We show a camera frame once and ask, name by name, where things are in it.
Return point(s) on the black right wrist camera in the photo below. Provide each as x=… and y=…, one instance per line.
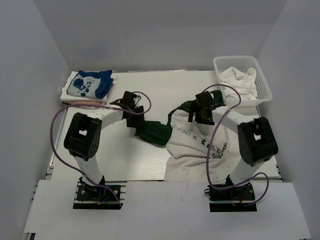
x=204, y=99

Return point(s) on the pink shirt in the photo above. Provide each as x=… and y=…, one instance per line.
x=83, y=102

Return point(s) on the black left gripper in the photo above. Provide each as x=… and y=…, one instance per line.
x=133, y=124

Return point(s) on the white green Charlie Brown shirt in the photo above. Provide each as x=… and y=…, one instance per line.
x=187, y=143

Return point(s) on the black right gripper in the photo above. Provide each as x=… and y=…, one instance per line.
x=195, y=109

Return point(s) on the white crumpled shirt in basket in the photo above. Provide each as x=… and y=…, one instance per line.
x=243, y=83

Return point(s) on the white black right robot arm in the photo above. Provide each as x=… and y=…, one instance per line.
x=256, y=141

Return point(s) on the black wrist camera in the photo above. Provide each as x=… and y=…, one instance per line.
x=129, y=100
x=204, y=99

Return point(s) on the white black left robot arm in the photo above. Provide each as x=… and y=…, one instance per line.
x=82, y=139

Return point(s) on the white plastic basket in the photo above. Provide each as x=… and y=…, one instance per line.
x=242, y=63

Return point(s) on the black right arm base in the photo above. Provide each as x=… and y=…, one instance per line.
x=237, y=199

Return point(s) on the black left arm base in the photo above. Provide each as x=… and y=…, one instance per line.
x=85, y=199

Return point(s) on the blue Mickey Mouse shirt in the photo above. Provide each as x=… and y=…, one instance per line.
x=92, y=85

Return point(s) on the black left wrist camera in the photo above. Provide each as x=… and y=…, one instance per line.
x=129, y=100

